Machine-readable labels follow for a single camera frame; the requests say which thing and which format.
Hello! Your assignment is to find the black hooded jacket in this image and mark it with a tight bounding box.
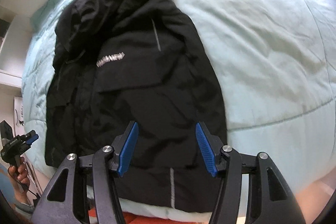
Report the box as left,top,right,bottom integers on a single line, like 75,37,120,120
45,0,227,213

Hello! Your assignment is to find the person's left hand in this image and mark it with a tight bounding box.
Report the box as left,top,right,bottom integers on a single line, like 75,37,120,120
7,156,30,195

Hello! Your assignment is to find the white calligraphy paper bag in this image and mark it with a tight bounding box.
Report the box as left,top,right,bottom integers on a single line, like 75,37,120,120
14,96,25,136

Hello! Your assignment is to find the light teal quilted duvet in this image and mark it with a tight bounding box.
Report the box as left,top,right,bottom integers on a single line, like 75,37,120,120
21,0,336,223

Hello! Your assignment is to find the white wall shelf unit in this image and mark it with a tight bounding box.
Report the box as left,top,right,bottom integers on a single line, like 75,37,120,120
1,7,33,89

